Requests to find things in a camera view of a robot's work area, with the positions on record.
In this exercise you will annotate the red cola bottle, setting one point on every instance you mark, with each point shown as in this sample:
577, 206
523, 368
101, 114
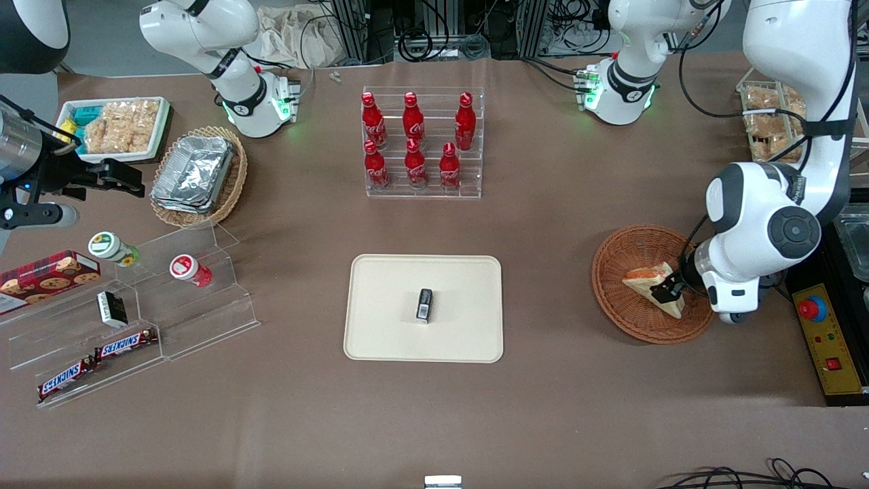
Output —
449, 168
415, 165
465, 122
375, 166
373, 122
413, 121

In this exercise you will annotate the black side stand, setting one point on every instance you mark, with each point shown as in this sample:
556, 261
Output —
848, 401

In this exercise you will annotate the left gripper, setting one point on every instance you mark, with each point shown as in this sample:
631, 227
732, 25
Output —
683, 273

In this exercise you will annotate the clear acrylic stepped stand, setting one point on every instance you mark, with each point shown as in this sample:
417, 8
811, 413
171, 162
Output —
204, 319

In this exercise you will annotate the yellow snack packet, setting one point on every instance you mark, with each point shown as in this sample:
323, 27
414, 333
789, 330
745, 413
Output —
66, 132

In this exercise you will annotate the green lid cup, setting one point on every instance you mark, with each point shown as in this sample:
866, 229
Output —
108, 246

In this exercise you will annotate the white plastic snack tray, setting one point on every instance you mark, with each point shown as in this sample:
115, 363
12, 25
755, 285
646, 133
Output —
159, 136

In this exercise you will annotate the red emergency stop button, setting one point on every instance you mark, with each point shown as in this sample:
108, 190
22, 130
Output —
812, 309

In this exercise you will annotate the red lid cup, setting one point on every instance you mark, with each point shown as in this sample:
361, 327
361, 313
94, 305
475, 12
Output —
187, 267

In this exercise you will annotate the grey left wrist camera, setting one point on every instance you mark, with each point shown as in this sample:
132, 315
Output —
733, 317

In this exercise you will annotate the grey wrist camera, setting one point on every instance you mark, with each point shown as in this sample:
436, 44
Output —
733, 317
41, 216

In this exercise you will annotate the white power strip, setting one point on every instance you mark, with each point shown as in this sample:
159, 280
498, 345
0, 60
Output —
584, 34

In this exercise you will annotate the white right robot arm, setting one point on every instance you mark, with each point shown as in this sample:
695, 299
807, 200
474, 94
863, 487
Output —
204, 27

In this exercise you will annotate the metal food pan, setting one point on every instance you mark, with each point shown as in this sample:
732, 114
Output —
857, 244

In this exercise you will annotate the black and white small box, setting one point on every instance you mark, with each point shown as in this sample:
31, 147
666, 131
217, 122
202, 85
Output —
111, 309

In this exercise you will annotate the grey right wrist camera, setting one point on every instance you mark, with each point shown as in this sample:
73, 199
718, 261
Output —
41, 216

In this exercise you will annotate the aluminium frame post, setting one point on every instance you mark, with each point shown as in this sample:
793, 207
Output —
349, 30
533, 27

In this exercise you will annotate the clear bag of crackers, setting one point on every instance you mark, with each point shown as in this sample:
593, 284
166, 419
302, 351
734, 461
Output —
122, 125

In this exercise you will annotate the beige cloth bag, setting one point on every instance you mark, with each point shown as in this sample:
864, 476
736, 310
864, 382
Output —
292, 37

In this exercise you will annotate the silver device edge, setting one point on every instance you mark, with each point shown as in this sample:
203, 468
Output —
442, 483

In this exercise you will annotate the oval light wicker basket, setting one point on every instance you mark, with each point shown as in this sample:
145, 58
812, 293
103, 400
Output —
234, 183

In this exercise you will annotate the triangular sandwich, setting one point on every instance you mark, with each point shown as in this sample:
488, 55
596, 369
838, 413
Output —
645, 280

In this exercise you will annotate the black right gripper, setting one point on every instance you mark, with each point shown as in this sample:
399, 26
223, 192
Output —
57, 174

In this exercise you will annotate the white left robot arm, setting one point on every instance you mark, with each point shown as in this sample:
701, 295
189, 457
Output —
794, 41

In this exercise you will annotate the cream rectangular tray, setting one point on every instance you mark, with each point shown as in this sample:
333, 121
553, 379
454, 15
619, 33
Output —
387, 319

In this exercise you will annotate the yellow emergency stop box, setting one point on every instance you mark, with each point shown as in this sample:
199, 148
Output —
838, 339

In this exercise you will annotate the red cookie box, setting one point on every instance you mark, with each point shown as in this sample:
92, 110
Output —
47, 278

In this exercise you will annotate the clear acrylic bottle rack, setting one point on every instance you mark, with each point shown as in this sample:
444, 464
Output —
434, 192

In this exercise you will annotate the clear container of bread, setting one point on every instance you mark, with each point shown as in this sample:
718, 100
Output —
764, 129

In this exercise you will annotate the round brown wicker basket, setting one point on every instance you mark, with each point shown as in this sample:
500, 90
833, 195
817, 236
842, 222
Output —
618, 299

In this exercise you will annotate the teal snack packet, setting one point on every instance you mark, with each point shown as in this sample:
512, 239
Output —
85, 115

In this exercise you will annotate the stack of foil trays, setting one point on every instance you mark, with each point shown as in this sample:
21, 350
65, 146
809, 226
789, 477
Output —
193, 173

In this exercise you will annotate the snickers chocolate bar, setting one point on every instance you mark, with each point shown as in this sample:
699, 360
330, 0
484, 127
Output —
125, 343
66, 379

